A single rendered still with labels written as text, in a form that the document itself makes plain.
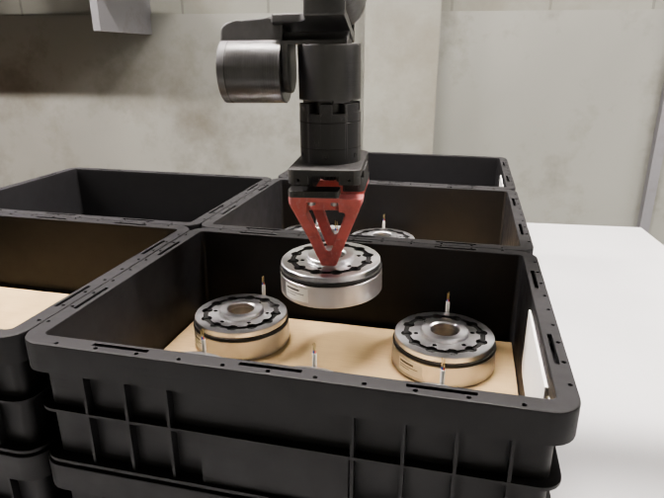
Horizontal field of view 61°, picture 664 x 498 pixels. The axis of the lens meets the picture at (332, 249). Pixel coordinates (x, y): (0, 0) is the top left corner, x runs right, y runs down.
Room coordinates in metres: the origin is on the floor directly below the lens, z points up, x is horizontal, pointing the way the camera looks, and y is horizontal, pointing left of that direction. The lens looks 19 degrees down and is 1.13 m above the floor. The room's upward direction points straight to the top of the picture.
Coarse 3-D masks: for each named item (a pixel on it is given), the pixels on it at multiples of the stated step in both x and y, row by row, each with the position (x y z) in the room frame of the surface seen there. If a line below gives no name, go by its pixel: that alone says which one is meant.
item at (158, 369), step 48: (192, 240) 0.62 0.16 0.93; (288, 240) 0.62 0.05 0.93; (48, 336) 0.38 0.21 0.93; (144, 384) 0.35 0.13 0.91; (192, 384) 0.34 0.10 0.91; (240, 384) 0.33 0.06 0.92; (288, 384) 0.32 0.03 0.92; (336, 384) 0.31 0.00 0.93; (384, 384) 0.31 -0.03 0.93; (432, 384) 0.31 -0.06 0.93; (480, 432) 0.29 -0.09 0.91; (528, 432) 0.29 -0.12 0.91
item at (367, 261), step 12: (288, 252) 0.55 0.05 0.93; (300, 252) 0.56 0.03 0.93; (360, 252) 0.55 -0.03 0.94; (372, 252) 0.55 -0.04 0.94; (288, 264) 0.52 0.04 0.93; (300, 264) 0.52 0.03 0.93; (348, 264) 0.52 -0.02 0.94; (360, 264) 0.52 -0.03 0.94; (372, 264) 0.52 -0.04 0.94; (300, 276) 0.49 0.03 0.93; (312, 276) 0.49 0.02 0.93; (324, 276) 0.49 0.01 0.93; (336, 276) 0.49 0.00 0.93; (348, 276) 0.49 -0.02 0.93; (360, 276) 0.49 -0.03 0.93
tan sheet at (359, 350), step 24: (192, 336) 0.57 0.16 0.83; (312, 336) 0.57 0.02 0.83; (336, 336) 0.57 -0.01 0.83; (360, 336) 0.57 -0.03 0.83; (384, 336) 0.57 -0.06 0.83; (264, 360) 0.51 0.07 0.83; (288, 360) 0.51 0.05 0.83; (336, 360) 0.51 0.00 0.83; (360, 360) 0.51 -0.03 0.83; (384, 360) 0.51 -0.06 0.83; (504, 360) 0.51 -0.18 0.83; (480, 384) 0.47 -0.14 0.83; (504, 384) 0.47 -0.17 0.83
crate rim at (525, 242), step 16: (256, 192) 0.84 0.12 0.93; (464, 192) 0.87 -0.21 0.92; (480, 192) 0.86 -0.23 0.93; (496, 192) 0.85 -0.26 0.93; (512, 192) 0.84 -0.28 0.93; (224, 208) 0.75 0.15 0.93; (240, 208) 0.76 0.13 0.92; (512, 208) 0.75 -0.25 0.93; (208, 224) 0.67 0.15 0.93; (384, 240) 0.61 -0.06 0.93; (400, 240) 0.61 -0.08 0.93; (416, 240) 0.61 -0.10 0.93; (432, 240) 0.61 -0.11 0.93; (528, 240) 0.61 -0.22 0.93
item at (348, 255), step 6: (330, 246) 0.56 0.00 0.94; (312, 252) 0.54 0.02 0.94; (342, 252) 0.54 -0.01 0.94; (348, 252) 0.54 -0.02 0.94; (306, 258) 0.54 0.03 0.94; (312, 258) 0.52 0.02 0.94; (342, 258) 0.52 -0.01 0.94; (348, 258) 0.52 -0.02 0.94; (354, 258) 0.53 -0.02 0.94; (312, 264) 0.52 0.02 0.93; (318, 264) 0.51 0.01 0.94; (342, 264) 0.51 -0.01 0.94
